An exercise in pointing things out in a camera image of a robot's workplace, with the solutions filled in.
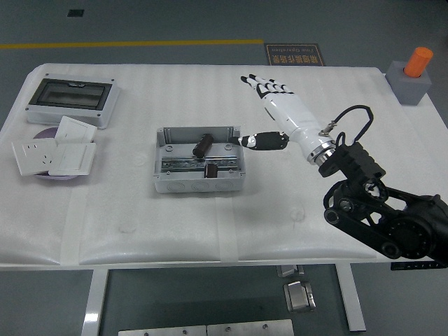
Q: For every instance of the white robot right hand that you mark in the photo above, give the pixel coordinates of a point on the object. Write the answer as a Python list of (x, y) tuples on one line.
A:
[(290, 110)]

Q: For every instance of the black cylindrical battery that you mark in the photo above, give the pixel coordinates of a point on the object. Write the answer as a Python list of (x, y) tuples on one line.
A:
[(211, 171), (203, 145)]

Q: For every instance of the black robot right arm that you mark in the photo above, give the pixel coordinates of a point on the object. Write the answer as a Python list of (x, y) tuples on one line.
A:
[(357, 157)]

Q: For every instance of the grey open junction box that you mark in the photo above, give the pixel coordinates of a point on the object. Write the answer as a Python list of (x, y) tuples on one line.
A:
[(196, 187)]

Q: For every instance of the grey box with transparent lid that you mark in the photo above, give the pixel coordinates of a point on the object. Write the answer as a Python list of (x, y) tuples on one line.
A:
[(70, 92)]

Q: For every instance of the dark floor sign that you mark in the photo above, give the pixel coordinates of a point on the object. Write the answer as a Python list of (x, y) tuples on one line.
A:
[(294, 54)]

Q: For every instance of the white foam mat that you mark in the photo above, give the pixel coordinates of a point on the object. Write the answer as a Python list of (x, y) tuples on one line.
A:
[(210, 98)]

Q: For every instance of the grey foam block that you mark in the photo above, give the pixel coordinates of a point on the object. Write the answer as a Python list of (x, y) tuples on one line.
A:
[(409, 91)]

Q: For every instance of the orange cylinder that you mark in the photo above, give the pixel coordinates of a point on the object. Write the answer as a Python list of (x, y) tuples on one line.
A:
[(418, 61)]

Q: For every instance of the yellow floor line tape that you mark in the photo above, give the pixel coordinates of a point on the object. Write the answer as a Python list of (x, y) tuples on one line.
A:
[(140, 43)]

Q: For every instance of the metal hinge block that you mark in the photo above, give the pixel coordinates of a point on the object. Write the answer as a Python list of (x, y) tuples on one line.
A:
[(299, 297)]

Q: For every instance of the black table control panel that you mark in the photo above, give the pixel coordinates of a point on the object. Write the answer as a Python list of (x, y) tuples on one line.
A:
[(409, 266)]

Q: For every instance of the white table leg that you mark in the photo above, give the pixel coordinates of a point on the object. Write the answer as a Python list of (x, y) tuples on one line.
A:
[(351, 301), (95, 301)]

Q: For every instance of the grey metal plate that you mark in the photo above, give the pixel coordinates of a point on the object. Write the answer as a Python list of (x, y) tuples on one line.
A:
[(161, 331), (250, 328)]

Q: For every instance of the purple round plate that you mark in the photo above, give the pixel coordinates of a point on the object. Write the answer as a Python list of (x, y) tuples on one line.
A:
[(47, 133)]

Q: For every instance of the metal mounting rail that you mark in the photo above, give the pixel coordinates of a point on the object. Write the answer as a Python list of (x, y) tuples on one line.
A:
[(178, 164)]

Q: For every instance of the small metal bracket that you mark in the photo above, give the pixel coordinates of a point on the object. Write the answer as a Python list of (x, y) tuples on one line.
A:
[(288, 271)]

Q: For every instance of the white wall switch panel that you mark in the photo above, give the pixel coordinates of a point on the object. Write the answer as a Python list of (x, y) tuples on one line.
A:
[(71, 159), (75, 129)]

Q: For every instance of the white wall socket panel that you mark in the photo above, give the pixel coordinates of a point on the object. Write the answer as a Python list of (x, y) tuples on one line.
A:
[(33, 155)]

